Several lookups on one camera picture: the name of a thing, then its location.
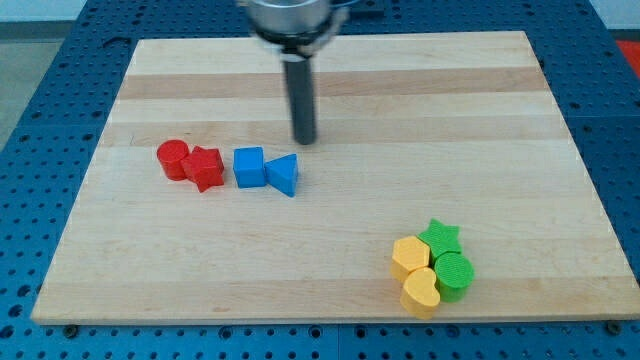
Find blue triangle block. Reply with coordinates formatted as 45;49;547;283
265;154;298;197

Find green cylinder block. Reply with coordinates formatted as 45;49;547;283
434;253;475;303

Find red star block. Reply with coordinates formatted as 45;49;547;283
181;146;225;193

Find red cylinder block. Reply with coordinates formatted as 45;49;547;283
156;139;190;181

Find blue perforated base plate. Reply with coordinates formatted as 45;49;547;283
1;0;639;359

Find wooden board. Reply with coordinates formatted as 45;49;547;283
31;32;639;325

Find yellow hexagon block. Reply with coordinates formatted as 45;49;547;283
390;236;431;283

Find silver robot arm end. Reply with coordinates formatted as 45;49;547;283
238;0;350;60

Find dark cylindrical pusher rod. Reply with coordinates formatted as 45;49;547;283
282;49;317;145

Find blue cube block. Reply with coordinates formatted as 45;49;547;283
233;147;266;188

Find yellow heart block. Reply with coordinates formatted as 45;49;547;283
400;267;441;320

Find green star block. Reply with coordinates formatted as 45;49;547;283
417;218;462;261

